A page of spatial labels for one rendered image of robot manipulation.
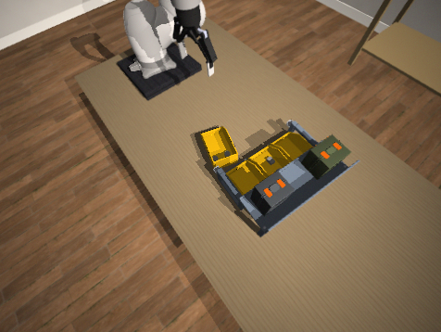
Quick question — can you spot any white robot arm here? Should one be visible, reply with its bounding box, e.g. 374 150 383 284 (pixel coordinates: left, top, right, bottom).
123 0 206 79

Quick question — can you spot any grey metal shelf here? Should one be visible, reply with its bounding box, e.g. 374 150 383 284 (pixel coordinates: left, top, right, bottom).
213 120 359 237

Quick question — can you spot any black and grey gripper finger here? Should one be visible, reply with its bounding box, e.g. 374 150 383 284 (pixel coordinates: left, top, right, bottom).
188 29 218 76
172 16 187 58

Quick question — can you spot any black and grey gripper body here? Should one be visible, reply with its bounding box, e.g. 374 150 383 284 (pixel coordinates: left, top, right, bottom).
175 5 201 39

